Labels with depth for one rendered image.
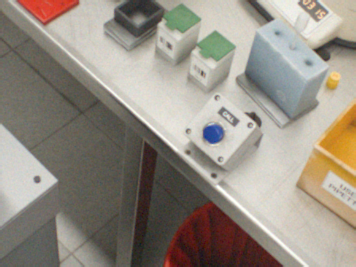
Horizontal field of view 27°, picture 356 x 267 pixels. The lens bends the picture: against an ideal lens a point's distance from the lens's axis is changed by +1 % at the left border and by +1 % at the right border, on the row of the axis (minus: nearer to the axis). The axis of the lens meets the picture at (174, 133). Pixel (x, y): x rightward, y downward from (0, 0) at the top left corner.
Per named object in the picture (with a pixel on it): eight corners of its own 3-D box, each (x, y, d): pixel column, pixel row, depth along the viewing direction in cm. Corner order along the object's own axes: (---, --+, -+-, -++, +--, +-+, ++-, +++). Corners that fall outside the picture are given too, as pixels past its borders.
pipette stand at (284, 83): (234, 80, 104) (247, 34, 96) (271, 59, 107) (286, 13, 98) (281, 129, 100) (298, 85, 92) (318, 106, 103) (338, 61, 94)
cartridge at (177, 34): (154, 49, 106) (157, 18, 100) (177, 33, 108) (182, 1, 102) (174, 66, 104) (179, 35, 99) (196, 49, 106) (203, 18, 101)
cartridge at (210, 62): (186, 76, 103) (191, 46, 98) (209, 59, 106) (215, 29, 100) (207, 94, 102) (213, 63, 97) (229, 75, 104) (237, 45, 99)
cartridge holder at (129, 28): (103, 30, 107) (103, 13, 104) (146, 0, 111) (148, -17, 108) (129, 52, 105) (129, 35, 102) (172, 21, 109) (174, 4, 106)
